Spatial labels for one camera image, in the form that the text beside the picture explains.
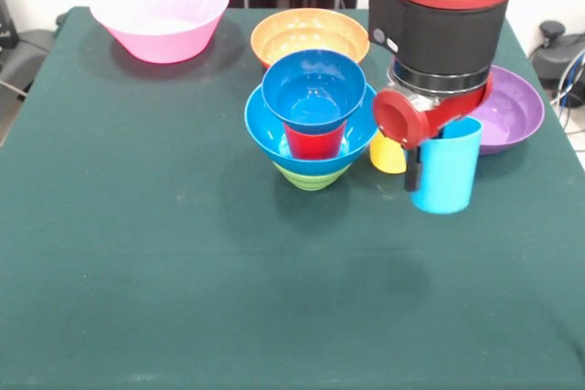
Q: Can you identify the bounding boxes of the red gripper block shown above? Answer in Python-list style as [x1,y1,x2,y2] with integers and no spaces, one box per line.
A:
[372,72,496,194]

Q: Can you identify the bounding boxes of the light blue cup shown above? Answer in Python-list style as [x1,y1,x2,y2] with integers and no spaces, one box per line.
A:
[409,118,484,216]

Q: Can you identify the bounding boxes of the red cup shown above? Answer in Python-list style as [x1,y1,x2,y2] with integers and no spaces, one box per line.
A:
[282,119,348,161]

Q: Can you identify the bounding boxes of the small dark blue bowl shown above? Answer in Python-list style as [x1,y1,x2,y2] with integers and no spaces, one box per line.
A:
[260,48,368,135]

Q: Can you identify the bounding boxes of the large light blue bowl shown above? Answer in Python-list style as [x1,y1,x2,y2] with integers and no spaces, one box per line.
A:
[244,82,383,176]

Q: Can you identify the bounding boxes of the yellow cup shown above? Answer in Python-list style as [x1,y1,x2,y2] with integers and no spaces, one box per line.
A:
[368,129,408,175]

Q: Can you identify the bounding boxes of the purple bowl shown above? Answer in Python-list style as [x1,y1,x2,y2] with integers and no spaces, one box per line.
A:
[469,65,546,156]

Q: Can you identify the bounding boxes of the green bowl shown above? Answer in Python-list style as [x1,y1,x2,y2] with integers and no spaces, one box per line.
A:
[270,159,353,192]

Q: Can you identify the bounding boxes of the orange bowl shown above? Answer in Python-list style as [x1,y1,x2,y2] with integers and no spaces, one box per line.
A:
[250,7,371,70]

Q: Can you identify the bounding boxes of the dark green tablecloth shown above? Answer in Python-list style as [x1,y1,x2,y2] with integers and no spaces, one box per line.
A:
[0,5,585,390]

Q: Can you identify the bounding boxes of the large pink bowl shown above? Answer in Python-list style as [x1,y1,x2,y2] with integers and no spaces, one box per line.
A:
[90,0,231,65]

